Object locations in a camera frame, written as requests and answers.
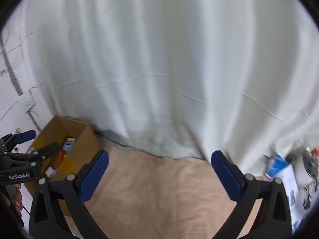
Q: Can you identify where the cardboard box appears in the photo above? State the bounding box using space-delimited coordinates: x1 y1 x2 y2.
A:
24 115 102 217

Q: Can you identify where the white wall socket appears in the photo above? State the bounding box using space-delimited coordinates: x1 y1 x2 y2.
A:
17 91 35 114

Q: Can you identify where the beige cloth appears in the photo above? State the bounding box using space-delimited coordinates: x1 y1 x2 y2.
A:
63 145 273 239

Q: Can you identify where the white power adapter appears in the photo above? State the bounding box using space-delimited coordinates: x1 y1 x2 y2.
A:
45 166 57 178

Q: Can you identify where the left hand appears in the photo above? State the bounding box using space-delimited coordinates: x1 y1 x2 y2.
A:
2 183 23 214

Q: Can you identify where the Tempo tissue pack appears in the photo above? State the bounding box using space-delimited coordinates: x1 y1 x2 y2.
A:
62 137 76 153

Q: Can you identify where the blue white bottle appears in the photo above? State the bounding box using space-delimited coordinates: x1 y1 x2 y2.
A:
264 154 289 179

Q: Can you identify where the orange snack bar wrapper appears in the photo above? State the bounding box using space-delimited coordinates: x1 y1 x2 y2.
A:
56 149 64 169

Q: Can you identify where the white curtain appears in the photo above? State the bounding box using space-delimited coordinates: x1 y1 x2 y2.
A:
26 0 318 173

